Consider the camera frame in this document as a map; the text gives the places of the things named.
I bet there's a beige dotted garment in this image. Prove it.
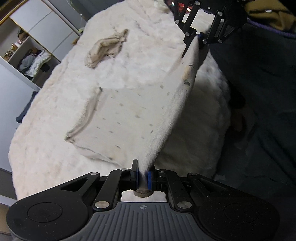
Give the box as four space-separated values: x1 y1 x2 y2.
84 29 129 69
64 34 210 198

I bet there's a pile of clothes on shelf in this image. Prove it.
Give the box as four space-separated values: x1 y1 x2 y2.
17 50 52 78

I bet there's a cream fluffy bed blanket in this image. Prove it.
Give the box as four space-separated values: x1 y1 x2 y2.
9 1 230 199

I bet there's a dark blue bag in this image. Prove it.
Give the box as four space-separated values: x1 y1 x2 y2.
16 91 38 123

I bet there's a white wardrobe with shelves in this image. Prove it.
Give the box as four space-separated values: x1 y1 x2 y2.
1 1 79 91

